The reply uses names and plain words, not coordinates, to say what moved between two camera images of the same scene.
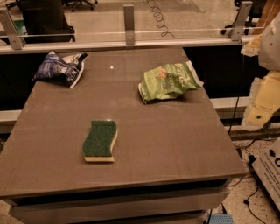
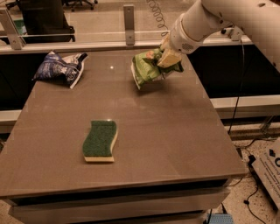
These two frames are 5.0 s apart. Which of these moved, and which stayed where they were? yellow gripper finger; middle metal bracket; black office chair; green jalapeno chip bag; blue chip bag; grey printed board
Moved: yellow gripper finger; green jalapeno chip bag
Stayed: black office chair; grey printed board; middle metal bracket; blue chip bag
